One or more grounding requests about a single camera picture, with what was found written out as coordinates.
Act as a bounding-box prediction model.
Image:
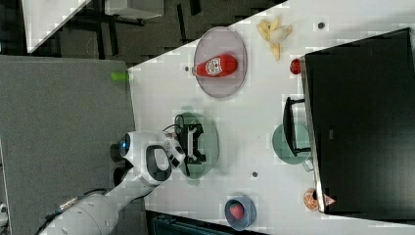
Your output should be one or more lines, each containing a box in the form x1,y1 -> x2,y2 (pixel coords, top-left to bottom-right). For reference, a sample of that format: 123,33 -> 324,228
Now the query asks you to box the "black toaster oven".
283,27 -> 415,224

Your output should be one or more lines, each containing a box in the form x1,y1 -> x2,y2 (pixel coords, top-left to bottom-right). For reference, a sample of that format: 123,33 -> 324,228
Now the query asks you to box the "green marker pen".
111,71 -> 129,81

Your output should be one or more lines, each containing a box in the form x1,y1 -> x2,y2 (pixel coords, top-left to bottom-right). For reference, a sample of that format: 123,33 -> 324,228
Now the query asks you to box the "red strawberry toy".
229,204 -> 245,219

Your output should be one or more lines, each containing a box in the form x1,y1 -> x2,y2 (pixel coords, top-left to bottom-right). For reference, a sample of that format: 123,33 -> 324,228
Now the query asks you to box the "grey round plate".
191,26 -> 248,98

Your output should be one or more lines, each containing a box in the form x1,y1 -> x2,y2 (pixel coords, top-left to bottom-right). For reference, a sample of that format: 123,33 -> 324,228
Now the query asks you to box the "grey floor mat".
0,56 -> 134,235

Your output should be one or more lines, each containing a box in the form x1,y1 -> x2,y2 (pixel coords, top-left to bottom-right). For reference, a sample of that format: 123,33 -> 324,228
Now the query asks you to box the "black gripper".
174,114 -> 207,165

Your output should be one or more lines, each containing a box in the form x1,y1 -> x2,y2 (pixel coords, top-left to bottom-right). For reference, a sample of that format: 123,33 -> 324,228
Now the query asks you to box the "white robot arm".
35,112 -> 218,235

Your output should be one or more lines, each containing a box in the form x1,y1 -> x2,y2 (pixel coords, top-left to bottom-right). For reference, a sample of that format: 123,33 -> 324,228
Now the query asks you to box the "red ketchup bottle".
192,54 -> 238,77

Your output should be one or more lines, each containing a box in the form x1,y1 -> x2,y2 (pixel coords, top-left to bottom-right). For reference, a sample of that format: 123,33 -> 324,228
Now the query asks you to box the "blue bowl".
224,195 -> 256,231

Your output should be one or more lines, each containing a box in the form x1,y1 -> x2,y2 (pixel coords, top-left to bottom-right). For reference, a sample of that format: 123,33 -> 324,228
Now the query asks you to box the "green plastic strainer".
180,112 -> 219,179

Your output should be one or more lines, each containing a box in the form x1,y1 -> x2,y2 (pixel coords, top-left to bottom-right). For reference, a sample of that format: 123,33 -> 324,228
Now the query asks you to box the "small black cylinder cup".
110,144 -> 122,163

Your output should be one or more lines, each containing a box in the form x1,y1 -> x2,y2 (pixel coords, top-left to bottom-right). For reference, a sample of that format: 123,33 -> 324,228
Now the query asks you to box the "orange slice toy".
303,189 -> 318,211

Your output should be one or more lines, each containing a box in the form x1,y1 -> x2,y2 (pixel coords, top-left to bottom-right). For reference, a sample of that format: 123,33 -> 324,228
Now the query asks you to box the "blue black table frame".
146,211 -> 265,235

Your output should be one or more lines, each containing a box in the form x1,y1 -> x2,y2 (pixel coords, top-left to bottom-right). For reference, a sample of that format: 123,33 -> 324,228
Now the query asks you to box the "small red tomato toy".
290,59 -> 300,74

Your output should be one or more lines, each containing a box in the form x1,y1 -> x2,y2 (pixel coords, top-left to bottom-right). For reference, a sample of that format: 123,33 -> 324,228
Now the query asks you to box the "white side table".
21,0 -> 91,53

